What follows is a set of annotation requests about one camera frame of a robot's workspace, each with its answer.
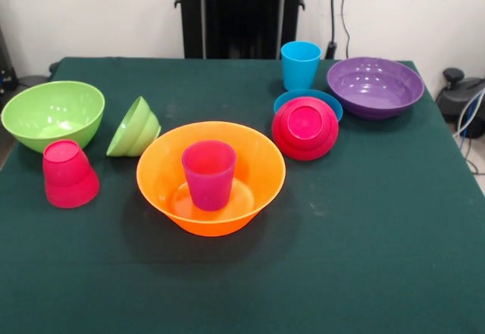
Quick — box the purple cup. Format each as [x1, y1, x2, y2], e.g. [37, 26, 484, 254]
[181, 140, 238, 212]

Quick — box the pink bowl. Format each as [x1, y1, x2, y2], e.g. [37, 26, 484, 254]
[271, 96, 340, 161]

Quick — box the large orange bowl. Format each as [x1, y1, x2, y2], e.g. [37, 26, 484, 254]
[136, 120, 287, 238]

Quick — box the small green bowl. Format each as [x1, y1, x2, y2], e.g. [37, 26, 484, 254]
[105, 95, 162, 158]

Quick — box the pink cup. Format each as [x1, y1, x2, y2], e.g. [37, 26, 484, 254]
[42, 139, 101, 209]

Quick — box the dark green tablecloth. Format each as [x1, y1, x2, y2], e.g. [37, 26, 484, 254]
[0, 56, 485, 334]

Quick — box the blue bowl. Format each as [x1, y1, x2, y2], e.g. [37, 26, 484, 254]
[273, 89, 344, 123]

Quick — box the blue cup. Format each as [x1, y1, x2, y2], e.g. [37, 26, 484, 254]
[280, 41, 323, 91]

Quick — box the purple bowl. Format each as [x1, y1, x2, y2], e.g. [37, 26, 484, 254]
[327, 56, 425, 121]

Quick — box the large green bowl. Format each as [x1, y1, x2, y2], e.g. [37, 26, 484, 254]
[1, 80, 106, 155]

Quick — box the black equipment box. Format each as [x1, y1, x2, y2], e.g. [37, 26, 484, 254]
[0, 27, 18, 92]

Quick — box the black cable with plug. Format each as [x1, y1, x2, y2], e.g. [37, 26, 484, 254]
[325, 0, 339, 61]

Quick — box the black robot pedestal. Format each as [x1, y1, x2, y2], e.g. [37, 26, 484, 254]
[174, 0, 307, 61]

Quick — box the thin black wall cable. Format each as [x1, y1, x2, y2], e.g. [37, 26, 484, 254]
[340, 0, 365, 64]

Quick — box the blue white cable bundle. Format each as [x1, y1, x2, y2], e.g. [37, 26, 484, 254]
[452, 91, 485, 176]

